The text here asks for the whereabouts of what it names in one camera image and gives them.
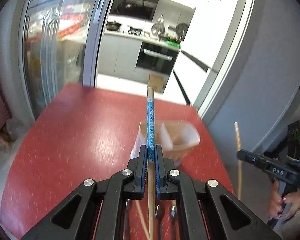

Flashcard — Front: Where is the plain wooden chopstick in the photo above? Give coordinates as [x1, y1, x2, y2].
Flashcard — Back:
[234, 122, 243, 200]

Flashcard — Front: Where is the blue patterned wooden chopstick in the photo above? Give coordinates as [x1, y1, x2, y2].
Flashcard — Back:
[147, 87, 155, 239]

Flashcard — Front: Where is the person's right hand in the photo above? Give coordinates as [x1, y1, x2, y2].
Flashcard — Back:
[268, 180, 300, 219]

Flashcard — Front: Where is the wooden chopstick on table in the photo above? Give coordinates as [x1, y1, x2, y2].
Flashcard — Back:
[135, 200, 150, 240]

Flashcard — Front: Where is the beige plastic utensil holder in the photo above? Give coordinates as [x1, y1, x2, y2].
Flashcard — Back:
[129, 120, 201, 168]

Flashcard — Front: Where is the cardboard box on floor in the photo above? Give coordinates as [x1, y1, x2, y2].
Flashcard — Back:
[147, 74, 165, 93]

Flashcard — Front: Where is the built-in black oven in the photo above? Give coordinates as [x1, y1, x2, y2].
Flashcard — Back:
[136, 42, 179, 75]

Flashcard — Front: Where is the white refrigerator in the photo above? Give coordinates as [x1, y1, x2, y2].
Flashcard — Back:
[173, 0, 247, 109]

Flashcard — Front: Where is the black wok on stove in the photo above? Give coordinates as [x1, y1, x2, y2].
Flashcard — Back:
[106, 21, 122, 31]

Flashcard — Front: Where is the glass sliding door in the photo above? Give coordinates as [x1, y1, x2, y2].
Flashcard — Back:
[19, 0, 113, 118]

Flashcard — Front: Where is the black range hood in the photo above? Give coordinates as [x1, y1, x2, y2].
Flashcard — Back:
[110, 0, 159, 21]

